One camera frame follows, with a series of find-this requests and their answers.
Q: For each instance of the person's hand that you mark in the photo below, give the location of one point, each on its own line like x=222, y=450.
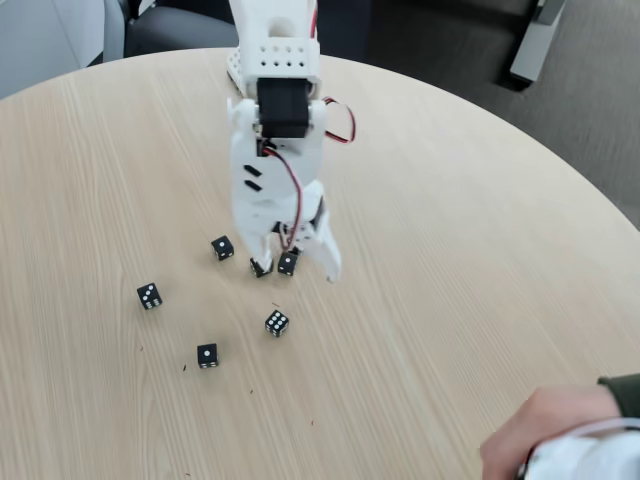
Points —
x=545, y=425

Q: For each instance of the white cabinet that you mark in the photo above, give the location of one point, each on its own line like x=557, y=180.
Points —
x=45, y=40

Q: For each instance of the grey table leg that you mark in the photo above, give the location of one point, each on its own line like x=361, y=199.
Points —
x=532, y=45

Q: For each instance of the dark grey chair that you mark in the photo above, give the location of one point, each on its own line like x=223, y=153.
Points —
x=175, y=30

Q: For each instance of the dark upholstered bench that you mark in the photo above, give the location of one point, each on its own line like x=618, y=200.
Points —
x=440, y=40

